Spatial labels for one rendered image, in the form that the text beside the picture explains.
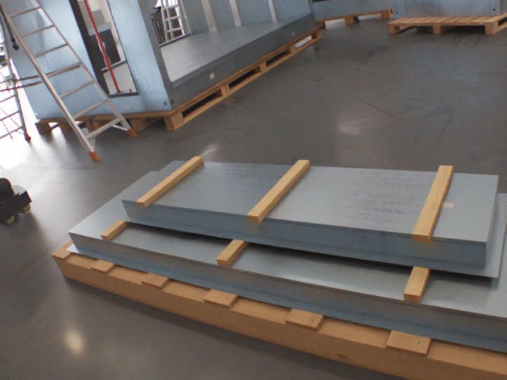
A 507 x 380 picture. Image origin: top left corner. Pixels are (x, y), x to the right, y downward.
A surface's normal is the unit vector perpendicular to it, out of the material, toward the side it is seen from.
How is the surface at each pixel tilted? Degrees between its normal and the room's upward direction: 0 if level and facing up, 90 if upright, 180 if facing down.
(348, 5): 90
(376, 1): 90
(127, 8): 90
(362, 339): 0
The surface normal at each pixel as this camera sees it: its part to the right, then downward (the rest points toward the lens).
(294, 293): -0.51, 0.50
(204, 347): -0.23, -0.86
